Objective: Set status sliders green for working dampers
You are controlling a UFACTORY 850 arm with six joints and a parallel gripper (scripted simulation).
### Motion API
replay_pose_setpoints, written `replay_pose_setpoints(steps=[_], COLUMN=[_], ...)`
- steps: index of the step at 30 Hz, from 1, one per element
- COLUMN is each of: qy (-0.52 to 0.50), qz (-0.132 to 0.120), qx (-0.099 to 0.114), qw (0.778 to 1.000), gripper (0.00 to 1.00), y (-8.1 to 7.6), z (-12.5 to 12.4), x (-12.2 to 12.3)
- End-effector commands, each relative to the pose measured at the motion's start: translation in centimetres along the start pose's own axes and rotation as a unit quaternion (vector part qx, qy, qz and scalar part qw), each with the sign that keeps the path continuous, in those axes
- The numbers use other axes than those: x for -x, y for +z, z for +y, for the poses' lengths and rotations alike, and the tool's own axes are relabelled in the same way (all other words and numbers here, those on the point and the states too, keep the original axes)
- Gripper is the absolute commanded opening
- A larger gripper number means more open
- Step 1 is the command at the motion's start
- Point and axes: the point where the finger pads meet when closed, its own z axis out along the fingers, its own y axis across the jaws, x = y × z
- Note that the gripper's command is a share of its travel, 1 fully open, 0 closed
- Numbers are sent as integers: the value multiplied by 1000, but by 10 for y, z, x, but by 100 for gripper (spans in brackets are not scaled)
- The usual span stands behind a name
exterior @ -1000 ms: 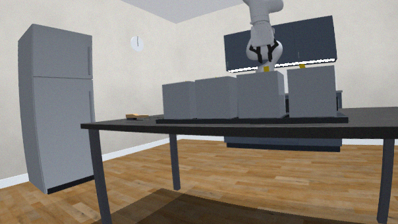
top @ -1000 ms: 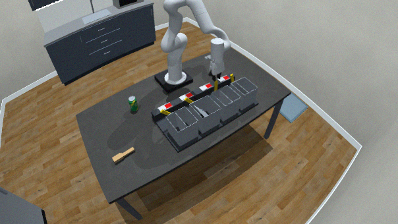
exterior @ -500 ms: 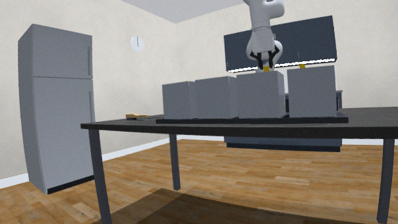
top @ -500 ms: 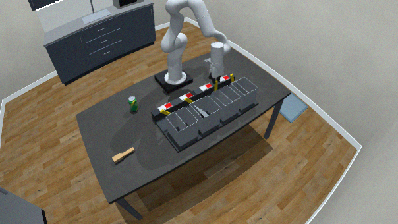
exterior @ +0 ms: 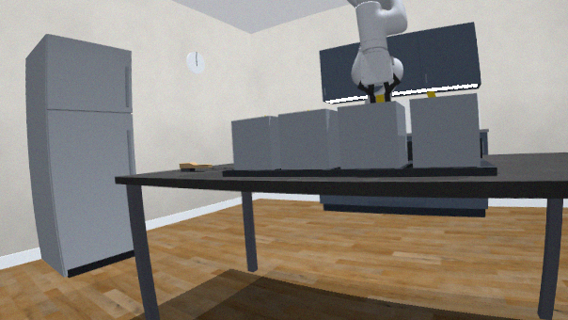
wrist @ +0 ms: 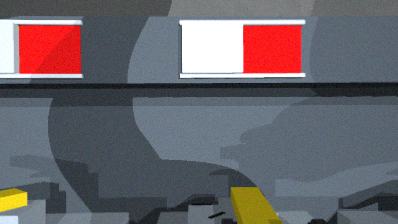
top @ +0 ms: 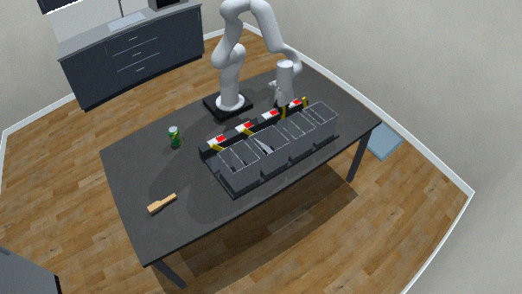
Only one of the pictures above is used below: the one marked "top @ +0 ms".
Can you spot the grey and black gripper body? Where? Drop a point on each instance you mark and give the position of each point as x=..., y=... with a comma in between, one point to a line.
x=284, y=98

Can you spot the green drink can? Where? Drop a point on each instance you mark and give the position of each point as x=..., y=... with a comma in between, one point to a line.
x=174, y=136

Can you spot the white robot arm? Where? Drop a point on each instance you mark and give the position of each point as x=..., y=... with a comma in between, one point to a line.
x=230, y=57

